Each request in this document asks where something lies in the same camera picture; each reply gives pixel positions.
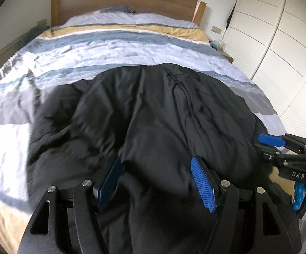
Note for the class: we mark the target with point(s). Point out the grey-blue pillow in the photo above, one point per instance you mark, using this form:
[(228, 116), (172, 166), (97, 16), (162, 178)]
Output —
[(117, 9)]

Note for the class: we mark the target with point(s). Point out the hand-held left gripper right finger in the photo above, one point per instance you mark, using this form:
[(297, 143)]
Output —
[(203, 185)]

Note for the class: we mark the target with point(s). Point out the white wardrobe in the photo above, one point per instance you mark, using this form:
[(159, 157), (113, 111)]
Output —
[(274, 31)]

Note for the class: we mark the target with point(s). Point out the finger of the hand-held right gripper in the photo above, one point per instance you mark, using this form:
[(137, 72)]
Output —
[(269, 154), (270, 139)]

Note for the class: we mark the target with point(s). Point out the blue-grey cloth heap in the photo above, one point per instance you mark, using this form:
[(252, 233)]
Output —
[(35, 33)]

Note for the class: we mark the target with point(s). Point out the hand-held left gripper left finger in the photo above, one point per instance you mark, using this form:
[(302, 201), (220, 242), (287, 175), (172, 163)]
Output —
[(110, 180)]

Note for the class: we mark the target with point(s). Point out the bed with striped duvet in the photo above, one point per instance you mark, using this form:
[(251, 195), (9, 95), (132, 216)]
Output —
[(63, 58)]

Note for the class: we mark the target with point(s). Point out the black puffer coat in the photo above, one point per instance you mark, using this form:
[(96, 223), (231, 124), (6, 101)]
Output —
[(155, 127)]

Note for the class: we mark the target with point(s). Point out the wooden headboard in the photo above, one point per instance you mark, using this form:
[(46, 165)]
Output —
[(131, 1)]

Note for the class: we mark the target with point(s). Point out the beige wall switch plate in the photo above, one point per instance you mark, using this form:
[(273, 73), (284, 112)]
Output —
[(42, 21), (216, 29)]

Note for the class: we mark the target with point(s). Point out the pale lilac pillow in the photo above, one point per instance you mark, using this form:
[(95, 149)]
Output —
[(97, 18), (166, 21)]

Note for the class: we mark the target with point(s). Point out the wooden nightstand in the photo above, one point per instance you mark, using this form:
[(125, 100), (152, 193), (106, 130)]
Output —
[(217, 45)]

